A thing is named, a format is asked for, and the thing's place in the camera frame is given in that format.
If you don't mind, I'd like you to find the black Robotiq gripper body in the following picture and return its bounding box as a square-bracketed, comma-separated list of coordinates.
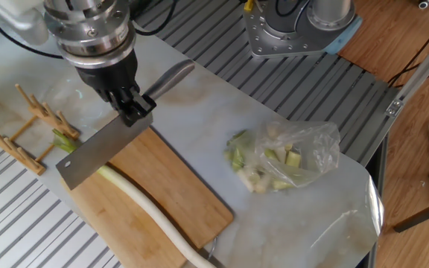
[74, 49, 142, 102]

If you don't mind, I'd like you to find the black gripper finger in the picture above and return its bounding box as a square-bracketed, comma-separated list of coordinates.
[104, 92, 121, 112]
[116, 86, 159, 128]

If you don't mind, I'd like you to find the steel cleaver knife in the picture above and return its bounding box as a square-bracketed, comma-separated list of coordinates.
[55, 59, 196, 191]

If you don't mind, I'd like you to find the plastic bag of chopped scallions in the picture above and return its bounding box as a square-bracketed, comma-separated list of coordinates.
[223, 119, 341, 194]

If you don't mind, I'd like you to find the wooden cutting board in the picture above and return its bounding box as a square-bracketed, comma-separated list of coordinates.
[60, 126, 235, 268]

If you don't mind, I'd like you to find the long whole scallion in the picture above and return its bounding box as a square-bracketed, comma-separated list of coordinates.
[52, 129, 217, 268]

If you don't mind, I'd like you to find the wooden peg rack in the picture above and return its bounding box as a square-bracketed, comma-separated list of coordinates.
[0, 83, 81, 176]

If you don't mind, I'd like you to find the metal hanging loop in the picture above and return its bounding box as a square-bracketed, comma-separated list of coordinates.
[206, 236, 219, 261]

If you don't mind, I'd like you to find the black flat bar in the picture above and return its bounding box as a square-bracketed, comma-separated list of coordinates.
[393, 193, 429, 234]

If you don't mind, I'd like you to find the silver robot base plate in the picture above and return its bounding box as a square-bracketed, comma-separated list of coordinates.
[242, 0, 334, 59]

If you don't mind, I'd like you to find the black floor cable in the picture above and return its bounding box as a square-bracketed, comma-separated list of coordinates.
[387, 10, 429, 89]

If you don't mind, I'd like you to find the slanted aluminium frame bar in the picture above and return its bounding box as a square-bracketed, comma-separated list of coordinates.
[384, 22, 429, 118]

